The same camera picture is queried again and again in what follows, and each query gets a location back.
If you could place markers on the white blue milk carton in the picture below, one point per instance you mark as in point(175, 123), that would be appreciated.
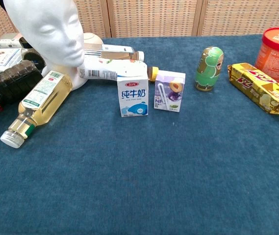
point(133, 96)

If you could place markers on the purple drink carton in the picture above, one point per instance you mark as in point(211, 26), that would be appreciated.
point(169, 91)

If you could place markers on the blue table cloth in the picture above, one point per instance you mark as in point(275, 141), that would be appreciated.
point(139, 171)

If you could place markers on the white bottle with yellow cap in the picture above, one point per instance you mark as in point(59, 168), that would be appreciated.
point(109, 69)

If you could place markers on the tea bottle with white cap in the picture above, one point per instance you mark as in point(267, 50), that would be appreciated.
point(119, 52)

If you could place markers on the green nesting doll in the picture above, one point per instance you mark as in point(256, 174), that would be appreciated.
point(209, 69)

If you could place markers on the beige round bowl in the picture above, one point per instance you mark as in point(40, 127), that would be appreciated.
point(92, 39)

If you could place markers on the yellow liquid clear bottle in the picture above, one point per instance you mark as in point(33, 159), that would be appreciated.
point(41, 100)

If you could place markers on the woven folding screen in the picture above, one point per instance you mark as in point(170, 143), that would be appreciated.
point(154, 17)

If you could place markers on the dark round container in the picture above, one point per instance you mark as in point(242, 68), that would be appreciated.
point(35, 60)

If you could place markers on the white foam mannequin head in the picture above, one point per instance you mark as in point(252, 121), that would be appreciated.
point(48, 34)

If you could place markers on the gold biscuit pack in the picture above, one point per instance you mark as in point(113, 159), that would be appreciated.
point(259, 89)

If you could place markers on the dark drink bottle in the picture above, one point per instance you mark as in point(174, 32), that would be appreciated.
point(11, 83)

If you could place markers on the orange tub with red lid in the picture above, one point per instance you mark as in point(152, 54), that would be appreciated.
point(276, 56)

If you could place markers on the multicolour long carton box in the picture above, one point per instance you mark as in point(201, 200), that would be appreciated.
point(7, 41)

